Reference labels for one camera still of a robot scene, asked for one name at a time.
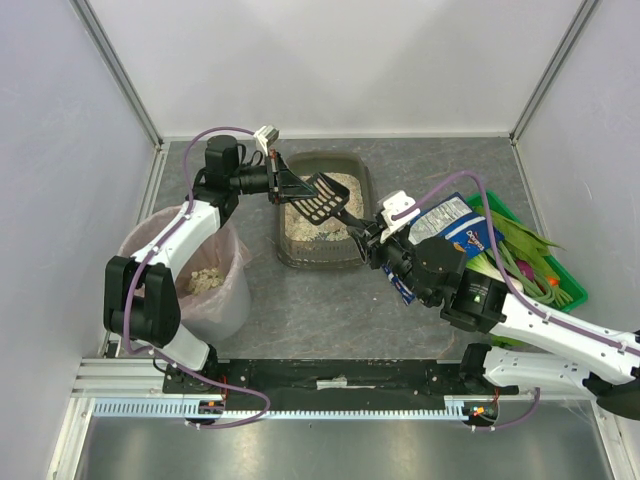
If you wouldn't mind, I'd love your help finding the black litter scoop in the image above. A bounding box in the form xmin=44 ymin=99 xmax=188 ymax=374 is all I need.
xmin=291 ymin=172 xmax=361 ymax=227

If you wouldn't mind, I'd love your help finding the grey bin with pink bag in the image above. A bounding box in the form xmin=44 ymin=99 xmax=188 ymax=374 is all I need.
xmin=103 ymin=201 xmax=251 ymax=347

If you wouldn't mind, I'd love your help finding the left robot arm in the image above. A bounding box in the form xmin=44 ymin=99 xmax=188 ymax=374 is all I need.
xmin=104 ymin=125 xmax=317 ymax=372

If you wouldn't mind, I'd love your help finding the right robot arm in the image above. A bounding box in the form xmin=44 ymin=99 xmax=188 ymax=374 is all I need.
xmin=348 ymin=220 xmax=639 ymax=420

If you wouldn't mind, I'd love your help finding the grey litter box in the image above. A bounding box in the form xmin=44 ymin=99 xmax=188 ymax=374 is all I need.
xmin=275 ymin=151 xmax=376 ymax=270

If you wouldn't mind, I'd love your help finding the blue Doritos chip bag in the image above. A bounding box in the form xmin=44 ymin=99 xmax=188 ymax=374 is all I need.
xmin=390 ymin=193 xmax=491 ymax=260

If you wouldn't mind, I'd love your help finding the green onion bunch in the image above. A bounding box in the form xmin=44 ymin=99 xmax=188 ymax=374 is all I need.
xmin=466 ymin=253 xmax=524 ymax=293

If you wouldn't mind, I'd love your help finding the green leafy vegetable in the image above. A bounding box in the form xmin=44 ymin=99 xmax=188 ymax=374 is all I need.
xmin=491 ymin=210 xmax=559 ymax=276

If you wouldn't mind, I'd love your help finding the purple onion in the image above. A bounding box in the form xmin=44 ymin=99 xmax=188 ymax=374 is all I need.
xmin=515 ymin=259 xmax=535 ymax=282

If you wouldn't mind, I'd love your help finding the green vegetable tray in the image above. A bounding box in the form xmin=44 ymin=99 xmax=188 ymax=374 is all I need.
xmin=483 ymin=191 xmax=588 ymax=312

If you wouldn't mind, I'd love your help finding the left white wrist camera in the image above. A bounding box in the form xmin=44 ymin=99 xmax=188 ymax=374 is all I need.
xmin=253 ymin=125 xmax=279 ymax=153

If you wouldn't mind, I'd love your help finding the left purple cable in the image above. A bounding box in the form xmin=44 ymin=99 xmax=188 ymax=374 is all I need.
xmin=121 ymin=126 xmax=261 ymax=356

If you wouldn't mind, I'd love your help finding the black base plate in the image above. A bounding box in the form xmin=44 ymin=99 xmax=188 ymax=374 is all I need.
xmin=162 ymin=357 xmax=521 ymax=407

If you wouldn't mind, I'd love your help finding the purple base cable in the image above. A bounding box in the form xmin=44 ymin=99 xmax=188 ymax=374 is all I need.
xmin=185 ymin=387 xmax=274 ymax=431

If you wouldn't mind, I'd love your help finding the grey slotted cable duct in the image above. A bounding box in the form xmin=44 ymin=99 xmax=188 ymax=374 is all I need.
xmin=93 ymin=398 xmax=489 ymax=421

